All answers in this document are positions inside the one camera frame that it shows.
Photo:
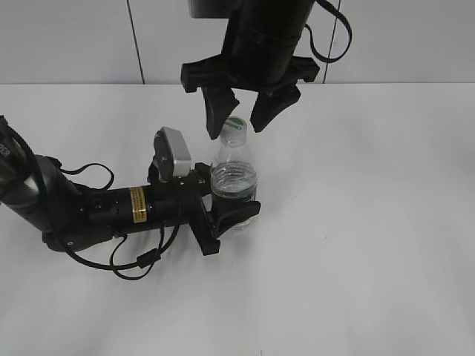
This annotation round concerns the white green bottle cap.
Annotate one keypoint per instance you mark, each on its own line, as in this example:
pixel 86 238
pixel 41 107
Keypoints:
pixel 234 131

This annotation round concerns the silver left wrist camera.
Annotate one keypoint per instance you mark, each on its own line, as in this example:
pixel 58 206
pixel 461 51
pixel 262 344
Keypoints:
pixel 171 156

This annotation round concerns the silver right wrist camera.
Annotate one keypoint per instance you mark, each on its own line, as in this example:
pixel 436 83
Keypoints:
pixel 210 9

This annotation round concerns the clear cestbon water bottle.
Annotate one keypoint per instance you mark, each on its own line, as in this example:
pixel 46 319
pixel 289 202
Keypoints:
pixel 234 179

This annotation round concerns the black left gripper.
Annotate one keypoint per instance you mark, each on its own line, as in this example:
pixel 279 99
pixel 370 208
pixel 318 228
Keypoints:
pixel 178 201

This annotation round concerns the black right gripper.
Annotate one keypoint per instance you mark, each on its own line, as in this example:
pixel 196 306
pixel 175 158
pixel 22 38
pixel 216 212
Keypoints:
pixel 251 58

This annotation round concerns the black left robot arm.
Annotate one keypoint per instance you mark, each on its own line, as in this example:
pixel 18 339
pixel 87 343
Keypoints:
pixel 73 217

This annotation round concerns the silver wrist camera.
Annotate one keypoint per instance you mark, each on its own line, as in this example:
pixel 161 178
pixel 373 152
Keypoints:
pixel 171 156
pixel 210 9

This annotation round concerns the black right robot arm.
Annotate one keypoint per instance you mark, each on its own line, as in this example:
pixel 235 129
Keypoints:
pixel 265 13

